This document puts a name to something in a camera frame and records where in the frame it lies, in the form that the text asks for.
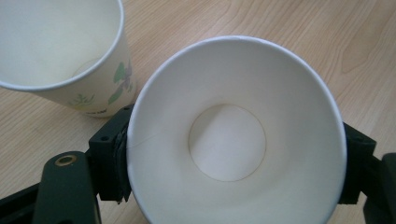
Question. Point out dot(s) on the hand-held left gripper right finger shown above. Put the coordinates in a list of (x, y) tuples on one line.
[(358, 158)]

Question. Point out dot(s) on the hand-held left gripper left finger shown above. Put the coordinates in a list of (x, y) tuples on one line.
[(107, 161)]

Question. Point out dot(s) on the white paper cup green print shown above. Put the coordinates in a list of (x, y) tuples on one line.
[(46, 46), (227, 143)]

